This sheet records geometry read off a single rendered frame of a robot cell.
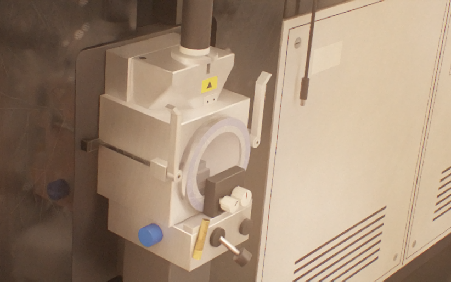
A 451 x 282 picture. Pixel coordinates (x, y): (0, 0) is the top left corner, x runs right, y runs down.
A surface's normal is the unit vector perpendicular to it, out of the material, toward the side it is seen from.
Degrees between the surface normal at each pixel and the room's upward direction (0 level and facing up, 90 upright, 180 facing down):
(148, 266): 90
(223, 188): 90
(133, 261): 90
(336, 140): 90
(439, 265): 0
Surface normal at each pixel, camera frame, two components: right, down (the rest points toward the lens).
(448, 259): 0.07, -0.91
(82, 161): 0.77, 0.30
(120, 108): -0.64, 0.26
